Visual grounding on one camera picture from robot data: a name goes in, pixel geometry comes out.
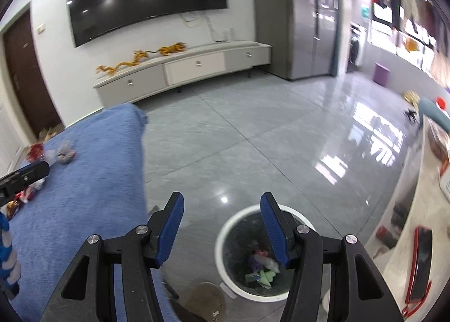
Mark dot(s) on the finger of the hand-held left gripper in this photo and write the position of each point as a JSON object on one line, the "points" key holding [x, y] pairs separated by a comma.
{"points": [[24, 176]]}

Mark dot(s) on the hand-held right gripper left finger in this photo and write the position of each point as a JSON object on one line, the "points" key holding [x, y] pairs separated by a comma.
{"points": [[170, 234]]}

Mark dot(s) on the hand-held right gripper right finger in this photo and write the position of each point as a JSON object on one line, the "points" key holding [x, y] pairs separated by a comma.
{"points": [[276, 234]]}

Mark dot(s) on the pile of wrappers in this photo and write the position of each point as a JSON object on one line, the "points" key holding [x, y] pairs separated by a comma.
{"points": [[262, 269]]}

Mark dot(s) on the white round trash bin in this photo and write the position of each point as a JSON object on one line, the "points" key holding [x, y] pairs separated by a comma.
{"points": [[225, 237]]}

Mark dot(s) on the red white candy wrappers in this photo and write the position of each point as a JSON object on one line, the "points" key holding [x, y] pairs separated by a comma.
{"points": [[24, 197]]}

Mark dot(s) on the red snack wrapper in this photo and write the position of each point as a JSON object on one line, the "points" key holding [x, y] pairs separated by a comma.
{"points": [[35, 152]]}

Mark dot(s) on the grey crumpled wrapper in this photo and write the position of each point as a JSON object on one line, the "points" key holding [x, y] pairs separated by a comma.
{"points": [[66, 153]]}

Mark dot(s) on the brown cardboard piece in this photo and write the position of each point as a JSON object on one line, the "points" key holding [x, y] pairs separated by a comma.
{"points": [[49, 134]]}

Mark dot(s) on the blue fuzzy blanket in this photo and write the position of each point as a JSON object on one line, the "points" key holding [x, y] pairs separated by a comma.
{"points": [[88, 185]]}

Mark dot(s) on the brown round disc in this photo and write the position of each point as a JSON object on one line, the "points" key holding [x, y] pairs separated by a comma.
{"points": [[204, 302]]}

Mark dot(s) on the blue white fuzzy cloth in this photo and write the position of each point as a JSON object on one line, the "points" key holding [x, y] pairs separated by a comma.
{"points": [[7, 251]]}

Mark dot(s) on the dark brown door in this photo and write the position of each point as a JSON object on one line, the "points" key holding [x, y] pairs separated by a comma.
{"points": [[28, 79]]}

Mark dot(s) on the snack packets on shelf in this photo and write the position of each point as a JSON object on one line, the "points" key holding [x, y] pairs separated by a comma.
{"points": [[386, 236]]}

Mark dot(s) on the red framed phone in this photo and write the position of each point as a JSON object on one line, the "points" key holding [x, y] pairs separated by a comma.
{"points": [[422, 265]]}

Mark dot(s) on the golden dragon ornament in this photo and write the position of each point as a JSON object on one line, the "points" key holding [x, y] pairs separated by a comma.
{"points": [[123, 64]]}

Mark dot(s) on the white curved table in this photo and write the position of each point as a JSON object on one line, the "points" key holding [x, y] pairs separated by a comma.
{"points": [[425, 195]]}

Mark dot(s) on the white long television cabinet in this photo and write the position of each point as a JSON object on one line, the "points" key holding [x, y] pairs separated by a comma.
{"points": [[193, 65]]}

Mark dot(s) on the small black toy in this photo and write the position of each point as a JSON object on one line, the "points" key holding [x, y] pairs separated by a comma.
{"points": [[411, 114]]}

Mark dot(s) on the small golden ornament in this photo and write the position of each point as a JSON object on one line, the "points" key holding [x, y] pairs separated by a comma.
{"points": [[172, 49]]}

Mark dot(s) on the brown snack tray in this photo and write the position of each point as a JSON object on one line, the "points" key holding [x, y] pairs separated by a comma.
{"points": [[441, 146]]}

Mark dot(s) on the purple cube stool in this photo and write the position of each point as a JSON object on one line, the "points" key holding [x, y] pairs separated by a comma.
{"points": [[381, 74]]}

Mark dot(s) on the yellow object on floor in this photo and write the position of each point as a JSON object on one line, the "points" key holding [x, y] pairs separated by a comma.
{"points": [[410, 96]]}

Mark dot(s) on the white washing machine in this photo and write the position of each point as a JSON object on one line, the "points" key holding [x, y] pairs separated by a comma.
{"points": [[355, 49]]}

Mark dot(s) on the white router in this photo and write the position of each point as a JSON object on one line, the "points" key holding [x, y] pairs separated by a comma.
{"points": [[226, 35]]}

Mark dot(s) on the red ball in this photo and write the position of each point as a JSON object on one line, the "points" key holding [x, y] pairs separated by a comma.
{"points": [[441, 103]]}

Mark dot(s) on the tall glossy grey cabinet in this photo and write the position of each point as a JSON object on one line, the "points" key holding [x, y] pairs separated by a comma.
{"points": [[302, 20]]}

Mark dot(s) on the teal hanging object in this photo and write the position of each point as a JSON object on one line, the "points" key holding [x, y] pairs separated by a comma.
{"points": [[364, 13]]}

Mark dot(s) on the row of hanging clothes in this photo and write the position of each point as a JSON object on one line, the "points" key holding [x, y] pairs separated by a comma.
{"points": [[411, 16]]}

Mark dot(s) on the white wall switch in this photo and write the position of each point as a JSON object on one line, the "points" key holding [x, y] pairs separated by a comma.
{"points": [[41, 28]]}

